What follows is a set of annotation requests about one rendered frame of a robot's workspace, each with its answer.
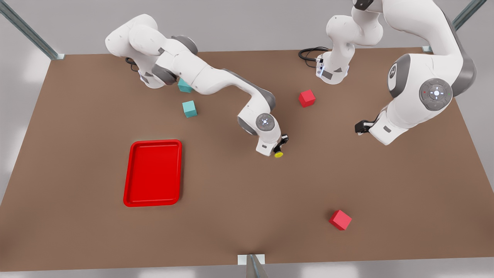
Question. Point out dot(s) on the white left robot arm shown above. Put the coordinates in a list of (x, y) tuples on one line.
[(420, 73)]

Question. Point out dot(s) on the red rectangular tray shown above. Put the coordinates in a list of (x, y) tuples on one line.
[(153, 172)]

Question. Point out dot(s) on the silver frame post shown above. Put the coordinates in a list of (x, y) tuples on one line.
[(252, 265), (29, 31), (461, 17)]

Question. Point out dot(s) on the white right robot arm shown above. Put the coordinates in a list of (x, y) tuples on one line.
[(216, 79)]

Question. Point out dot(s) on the teal cube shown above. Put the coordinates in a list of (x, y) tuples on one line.
[(183, 86), (189, 109)]

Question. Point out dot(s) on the red cube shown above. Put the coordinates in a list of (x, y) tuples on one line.
[(340, 220), (307, 98)]

